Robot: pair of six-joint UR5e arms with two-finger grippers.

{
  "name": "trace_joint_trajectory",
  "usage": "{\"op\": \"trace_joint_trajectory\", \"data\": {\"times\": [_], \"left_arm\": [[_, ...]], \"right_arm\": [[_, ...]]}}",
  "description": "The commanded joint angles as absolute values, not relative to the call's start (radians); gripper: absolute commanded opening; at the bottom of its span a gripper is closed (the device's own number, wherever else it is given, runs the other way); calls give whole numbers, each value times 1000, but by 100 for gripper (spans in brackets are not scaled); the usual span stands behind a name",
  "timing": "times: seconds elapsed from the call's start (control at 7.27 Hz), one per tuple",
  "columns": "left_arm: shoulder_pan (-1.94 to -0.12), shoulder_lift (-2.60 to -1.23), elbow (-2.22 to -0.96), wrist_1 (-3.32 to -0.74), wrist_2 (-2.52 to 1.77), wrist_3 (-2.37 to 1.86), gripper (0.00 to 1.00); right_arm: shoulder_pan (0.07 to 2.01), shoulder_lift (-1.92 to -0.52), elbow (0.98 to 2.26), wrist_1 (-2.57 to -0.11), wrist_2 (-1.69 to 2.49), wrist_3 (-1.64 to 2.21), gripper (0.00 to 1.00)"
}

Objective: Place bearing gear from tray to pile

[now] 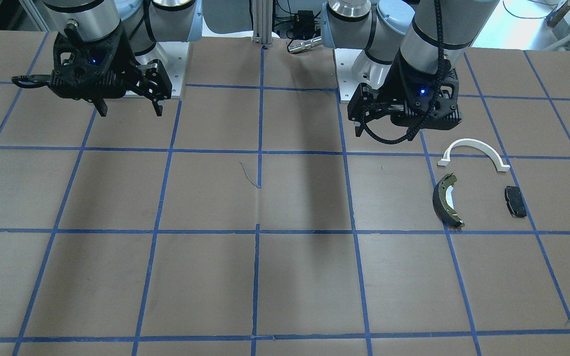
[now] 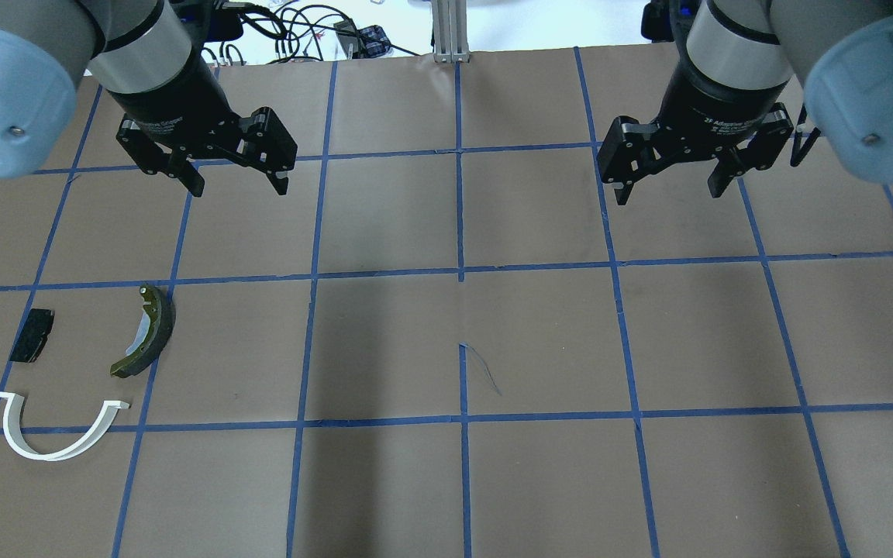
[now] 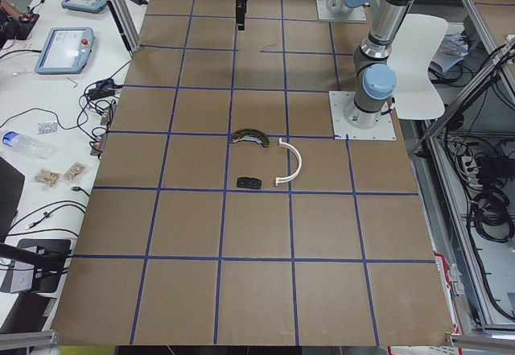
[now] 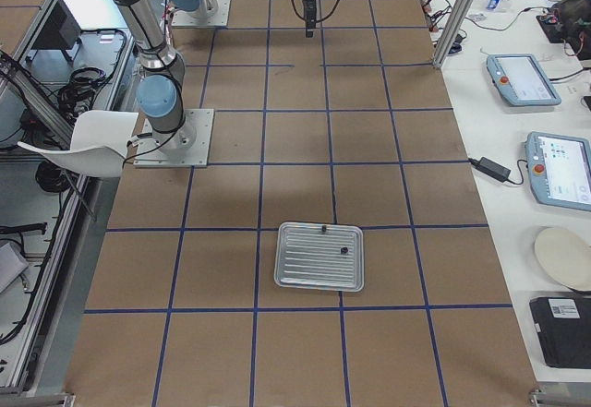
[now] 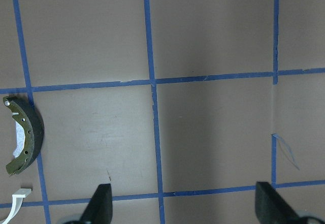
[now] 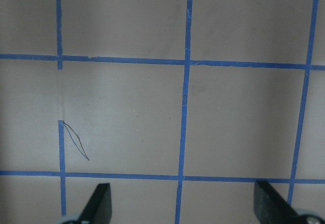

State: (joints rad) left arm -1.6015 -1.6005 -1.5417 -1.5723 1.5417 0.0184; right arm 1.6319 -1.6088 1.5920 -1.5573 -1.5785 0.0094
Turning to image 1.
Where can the aluminium frame post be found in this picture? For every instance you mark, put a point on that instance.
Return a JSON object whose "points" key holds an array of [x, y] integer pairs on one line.
{"points": [[262, 19]]}

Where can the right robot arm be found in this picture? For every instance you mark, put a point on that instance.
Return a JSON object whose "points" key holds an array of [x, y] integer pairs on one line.
{"points": [[146, 22]]}

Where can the black brake pad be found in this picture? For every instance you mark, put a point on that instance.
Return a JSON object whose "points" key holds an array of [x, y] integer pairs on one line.
{"points": [[515, 201]]}

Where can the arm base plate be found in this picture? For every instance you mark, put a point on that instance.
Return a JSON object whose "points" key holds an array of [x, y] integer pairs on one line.
{"points": [[174, 56], [353, 67]]}

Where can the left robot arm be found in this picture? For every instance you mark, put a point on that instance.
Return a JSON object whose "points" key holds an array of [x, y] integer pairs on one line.
{"points": [[412, 53]]}

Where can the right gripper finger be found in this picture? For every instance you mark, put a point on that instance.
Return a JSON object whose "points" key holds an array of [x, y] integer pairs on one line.
{"points": [[100, 106], [157, 105]]}

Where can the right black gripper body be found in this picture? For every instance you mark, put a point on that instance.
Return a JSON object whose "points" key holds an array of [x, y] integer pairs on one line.
{"points": [[125, 58]]}

